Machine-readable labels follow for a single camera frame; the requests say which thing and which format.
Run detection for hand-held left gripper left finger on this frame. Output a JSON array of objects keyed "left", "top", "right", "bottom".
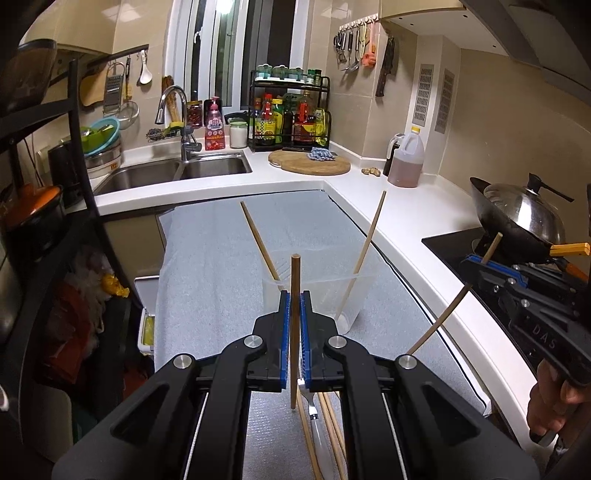
[{"left": 51, "top": 291, "right": 293, "bottom": 480}]

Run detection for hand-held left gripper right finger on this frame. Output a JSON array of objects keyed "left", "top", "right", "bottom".
[{"left": 300, "top": 291, "right": 541, "bottom": 480}]

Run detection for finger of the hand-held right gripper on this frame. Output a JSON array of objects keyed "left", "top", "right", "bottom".
[
  {"left": 463, "top": 253, "right": 564, "bottom": 283},
  {"left": 459, "top": 259, "right": 536, "bottom": 315}
]

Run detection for wooden chopstick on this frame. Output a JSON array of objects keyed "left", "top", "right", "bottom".
[
  {"left": 297, "top": 392, "right": 322, "bottom": 480},
  {"left": 239, "top": 201, "right": 282, "bottom": 282},
  {"left": 409, "top": 232, "right": 503, "bottom": 356},
  {"left": 339, "top": 189, "right": 388, "bottom": 320},
  {"left": 327, "top": 392, "right": 349, "bottom": 480},
  {"left": 320, "top": 392, "right": 342, "bottom": 480},
  {"left": 290, "top": 253, "right": 302, "bottom": 411}
]

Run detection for clear plastic container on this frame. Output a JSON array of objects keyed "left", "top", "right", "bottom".
[{"left": 260, "top": 246, "right": 387, "bottom": 336}]

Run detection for person's right hand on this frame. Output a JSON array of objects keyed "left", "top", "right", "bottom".
[{"left": 526, "top": 355, "right": 586, "bottom": 448}]

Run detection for black wok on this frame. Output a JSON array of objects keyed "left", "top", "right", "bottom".
[{"left": 469, "top": 177, "right": 591, "bottom": 283}]

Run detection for black glass gas stove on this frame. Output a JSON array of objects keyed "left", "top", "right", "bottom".
[{"left": 422, "top": 226, "right": 591, "bottom": 370}]

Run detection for steel wok lid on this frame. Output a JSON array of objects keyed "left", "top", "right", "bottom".
[{"left": 482, "top": 172, "right": 576, "bottom": 246}]

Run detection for grey foam mat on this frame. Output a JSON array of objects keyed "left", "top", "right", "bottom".
[{"left": 154, "top": 187, "right": 493, "bottom": 480}]

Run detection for white trash bin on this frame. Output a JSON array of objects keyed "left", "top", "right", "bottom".
[{"left": 133, "top": 274, "right": 163, "bottom": 356}]

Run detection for plastic oil jug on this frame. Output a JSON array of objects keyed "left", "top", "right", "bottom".
[{"left": 387, "top": 126, "right": 426, "bottom": 189}]

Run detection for round wooden cutting board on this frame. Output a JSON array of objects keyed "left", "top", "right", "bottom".
[{"left": 268, "top": 148, "right": 352, "bottom": 176}]

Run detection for yellow bag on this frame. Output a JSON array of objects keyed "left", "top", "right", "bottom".
[{"left": 101, "top": 272, "right": 130, "bottom": 299}]

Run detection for white jar with green lid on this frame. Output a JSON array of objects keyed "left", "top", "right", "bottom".
[{"left": 229, "top": 120, "right": 248, "bottom": 150}]

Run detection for row of sauce bottles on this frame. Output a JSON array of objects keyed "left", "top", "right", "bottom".
[{"left": 253, "top": 90, "right": 329, "bottom": 145}]

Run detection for steel double sink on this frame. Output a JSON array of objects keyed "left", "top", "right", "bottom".
[{"left": 94, "top": 151, "right": 254, "bottom": 195}]

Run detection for red dish soap bottle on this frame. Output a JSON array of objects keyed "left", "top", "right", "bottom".
[{"left": 204, "top": 96, "right": 228, "bottom": 152}]

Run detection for steel faucet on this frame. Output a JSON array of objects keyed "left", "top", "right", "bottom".
[{"left": 154, "top": 85, "right": 204, "bottom": 162}]

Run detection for black spice rack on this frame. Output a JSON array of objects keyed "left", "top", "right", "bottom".
[{"left": 249, "top": 69, "right": 332, "bottom": 152}]

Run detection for hanging cleaver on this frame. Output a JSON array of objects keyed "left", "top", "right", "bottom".
[{"left": 374, "top": 35, "right": 399, "bottom": 98}]

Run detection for range hood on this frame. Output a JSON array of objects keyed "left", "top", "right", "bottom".
[{"left": 462, "top": 0, "right": 591, "bottom": 89}]

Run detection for steel pot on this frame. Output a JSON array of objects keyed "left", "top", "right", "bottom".
[{"left": 85, "top": 143, "right": 123, "bottom": 184}]

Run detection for row of green-lid spice jars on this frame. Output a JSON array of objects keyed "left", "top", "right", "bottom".
[{"left": 256, "top": 64, "right": 322, "bottom": 86}]

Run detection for hanging kitchen tools on hooks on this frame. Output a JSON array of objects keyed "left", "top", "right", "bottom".
[{"left": 333, "top": 16, "right": 380, "bottom": 73}]

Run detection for black shelf rack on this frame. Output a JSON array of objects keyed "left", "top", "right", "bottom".
[{"left": 0, "top": 41, "right": 160, "bottom": 480}]

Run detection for green and blue colanders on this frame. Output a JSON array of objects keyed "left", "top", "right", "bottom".
[{"left": 80, "top": 117, "right": 122, "bottom": 156}]

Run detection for upper cabinet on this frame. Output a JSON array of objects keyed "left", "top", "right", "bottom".
[{"left": 378, "top": 0, "right": 468, "bottom": 22}]

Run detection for black appliance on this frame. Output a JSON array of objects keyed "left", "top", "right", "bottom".
[{"left": 48, "top": 140, "right": 84, "bottom": 209}]

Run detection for black pot with orange lid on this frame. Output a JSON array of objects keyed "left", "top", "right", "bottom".
[{"left": 0, "top": 184, "right": 66, "bottom": 260}]

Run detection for window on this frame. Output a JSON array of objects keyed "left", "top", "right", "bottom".
[{"left": 165, "top": 0, "right": 311, "bottom": 121}]

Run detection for hanging metal grater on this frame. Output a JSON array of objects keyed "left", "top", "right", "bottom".
[{"left": 102, "top": 62, "right": 127, "bottom": 116}]

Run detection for hanging wooden board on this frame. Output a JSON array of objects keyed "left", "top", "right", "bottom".
[{"left": 78, "top": 69, "right": 112, "bottom": 108}]

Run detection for dark glass bowl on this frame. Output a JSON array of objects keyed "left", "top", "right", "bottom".
[{"left": 0, "top": 39, "right": 59, "bottom": 116}]

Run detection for wall vent grille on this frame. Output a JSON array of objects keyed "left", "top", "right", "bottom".
[
  {"left": 410, "top": 64, "right": 435, "bottom": 126},
  {"left": 436, "top": 69, "right": 456, "bottom": 135}
]

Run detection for hanging wire strainer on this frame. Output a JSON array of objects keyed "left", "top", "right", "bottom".
[{"left": 120, "top": 99, "right": 140, "bottom": 128}]

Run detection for black wall rail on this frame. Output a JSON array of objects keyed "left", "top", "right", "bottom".
[{"left": 87, "top": 43, "right": 150, "bottom": 70}]

